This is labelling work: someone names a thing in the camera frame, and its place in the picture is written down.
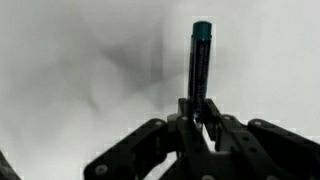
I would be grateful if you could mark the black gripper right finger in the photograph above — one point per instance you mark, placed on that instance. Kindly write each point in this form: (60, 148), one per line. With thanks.
(267, 151)

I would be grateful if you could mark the teal marker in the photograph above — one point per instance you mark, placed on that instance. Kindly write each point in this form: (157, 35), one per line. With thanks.
(199, 66)

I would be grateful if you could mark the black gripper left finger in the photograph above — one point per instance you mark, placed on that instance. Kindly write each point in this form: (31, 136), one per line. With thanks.
(148, 146)

